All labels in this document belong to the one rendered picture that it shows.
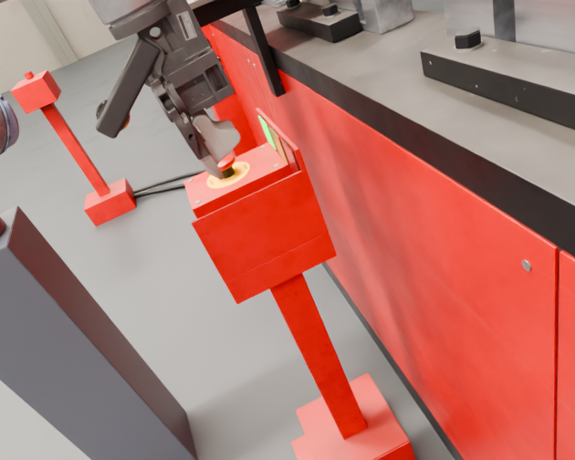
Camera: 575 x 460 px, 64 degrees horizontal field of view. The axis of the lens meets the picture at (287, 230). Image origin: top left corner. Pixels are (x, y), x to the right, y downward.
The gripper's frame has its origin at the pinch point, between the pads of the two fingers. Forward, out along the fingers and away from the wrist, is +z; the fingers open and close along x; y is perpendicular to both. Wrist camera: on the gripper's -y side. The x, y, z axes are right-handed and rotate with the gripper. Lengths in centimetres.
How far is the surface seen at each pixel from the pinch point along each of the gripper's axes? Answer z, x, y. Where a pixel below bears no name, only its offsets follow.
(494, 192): 0.8, -28.9, 19.9
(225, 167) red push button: 3.7, 7.8, 1.7
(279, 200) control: 5.7, -4.9, 5.8
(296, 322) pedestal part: 33.0, 2.1, -1.3
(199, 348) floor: 81, 63, -38
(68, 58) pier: 63, 910, -162
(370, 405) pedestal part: 72, 7, 3
